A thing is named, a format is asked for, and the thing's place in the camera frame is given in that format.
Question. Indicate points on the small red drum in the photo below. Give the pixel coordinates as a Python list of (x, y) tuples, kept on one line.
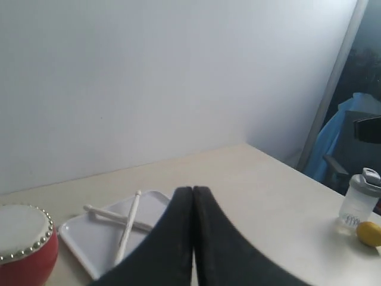
[(29, 245)]

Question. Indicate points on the wooden drumstick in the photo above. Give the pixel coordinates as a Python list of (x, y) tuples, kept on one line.
[(116, 217), (127, 230)]

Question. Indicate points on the white plastic tray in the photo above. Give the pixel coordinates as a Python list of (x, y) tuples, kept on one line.
[(94, 240)]

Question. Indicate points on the blue cloth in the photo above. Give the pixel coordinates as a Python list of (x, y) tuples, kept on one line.
[(328, 136)]

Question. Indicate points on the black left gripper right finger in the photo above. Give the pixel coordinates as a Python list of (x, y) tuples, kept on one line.
[(222, 255)]

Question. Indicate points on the yellow lemon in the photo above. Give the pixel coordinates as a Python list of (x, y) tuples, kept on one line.
[(369, 234)]

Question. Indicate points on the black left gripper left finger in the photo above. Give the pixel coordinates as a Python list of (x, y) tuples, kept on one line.
[(164, 257)]

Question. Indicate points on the clear shaker bottle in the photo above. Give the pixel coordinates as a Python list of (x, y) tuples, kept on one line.
[(360, 199)]

